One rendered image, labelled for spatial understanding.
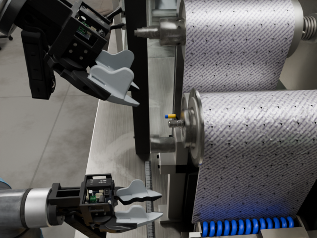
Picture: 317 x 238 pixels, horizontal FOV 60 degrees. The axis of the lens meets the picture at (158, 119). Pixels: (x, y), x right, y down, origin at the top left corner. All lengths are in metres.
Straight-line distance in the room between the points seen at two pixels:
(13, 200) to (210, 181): 0.37
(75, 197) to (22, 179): 1.72
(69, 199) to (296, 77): 0.66
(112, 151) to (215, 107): 0.56
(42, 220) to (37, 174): 1.65
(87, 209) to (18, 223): 0.13
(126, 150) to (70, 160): 1.31
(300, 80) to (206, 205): 0.44
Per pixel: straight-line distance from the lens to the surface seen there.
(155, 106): 1.15
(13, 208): 0.59
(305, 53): 0.83
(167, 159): 0.61
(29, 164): 2.33
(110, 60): 0.45
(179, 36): 0.66
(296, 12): 0.71
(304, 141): 0.53
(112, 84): 0.41
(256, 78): 0.71
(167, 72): 1.39
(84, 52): 0.39
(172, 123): 0.49
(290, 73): 0.89
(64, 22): 0.39
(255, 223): 0.66
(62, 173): 2.17
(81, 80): 0.39
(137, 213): 0.55
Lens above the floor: 1.59
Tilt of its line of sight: 40 degrees down
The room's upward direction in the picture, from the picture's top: straight up
